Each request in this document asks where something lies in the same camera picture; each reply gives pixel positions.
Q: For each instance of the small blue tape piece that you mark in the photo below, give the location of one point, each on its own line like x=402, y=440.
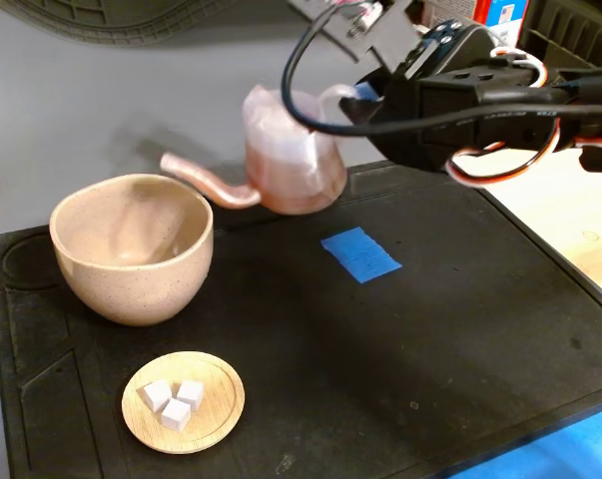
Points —
x=363, y=254

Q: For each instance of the red and blue box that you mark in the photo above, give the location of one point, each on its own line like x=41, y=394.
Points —
x=500, y=15

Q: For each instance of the white cube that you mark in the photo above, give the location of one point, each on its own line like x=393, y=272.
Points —
x=155, y=396
x=176, y=416
x=190, y=394

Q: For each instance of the long blue tape strip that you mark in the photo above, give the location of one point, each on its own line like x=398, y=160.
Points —
x=570, y=449

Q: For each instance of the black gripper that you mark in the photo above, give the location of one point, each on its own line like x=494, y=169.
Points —
x=414, y=131

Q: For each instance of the round wooden plate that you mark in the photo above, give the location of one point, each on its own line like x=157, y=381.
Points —
x=210, y=424

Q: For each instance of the grey ribbed rubber mat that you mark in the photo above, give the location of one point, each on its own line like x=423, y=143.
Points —
x=131, y=20

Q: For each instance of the black rubber work mat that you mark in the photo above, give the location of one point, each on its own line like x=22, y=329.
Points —
x=380, y=374

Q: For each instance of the beige speckled ceramic cup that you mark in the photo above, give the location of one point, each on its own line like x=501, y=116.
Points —
x=131, y=279

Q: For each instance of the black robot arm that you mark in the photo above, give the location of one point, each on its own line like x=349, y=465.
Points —
x=595, y=120

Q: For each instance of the black plastic crate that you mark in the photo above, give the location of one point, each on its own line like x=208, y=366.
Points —
x=575, y=30

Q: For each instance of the pink translucent kettle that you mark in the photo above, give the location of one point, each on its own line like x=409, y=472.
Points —
x=290, y=169

